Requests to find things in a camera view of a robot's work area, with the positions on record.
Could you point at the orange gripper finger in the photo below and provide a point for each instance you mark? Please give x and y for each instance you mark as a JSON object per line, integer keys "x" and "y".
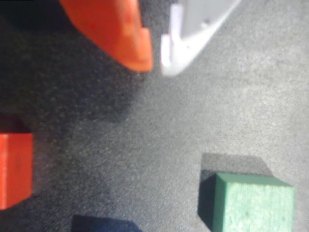
{"x": 113, "y": 29}

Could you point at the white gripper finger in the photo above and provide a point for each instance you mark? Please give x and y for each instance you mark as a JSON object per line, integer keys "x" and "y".
{"x": 193, "y": 24}

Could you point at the purple wooden cube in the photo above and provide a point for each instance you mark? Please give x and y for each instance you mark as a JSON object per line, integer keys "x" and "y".
{"x": 103, "y": 224}

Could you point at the red wooden cube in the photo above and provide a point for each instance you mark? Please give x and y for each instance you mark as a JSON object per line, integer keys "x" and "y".
{"x": 14, "y": 169}

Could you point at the green wooden cube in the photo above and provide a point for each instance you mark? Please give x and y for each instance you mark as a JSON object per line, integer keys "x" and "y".
{"x": 256, "y": 207}

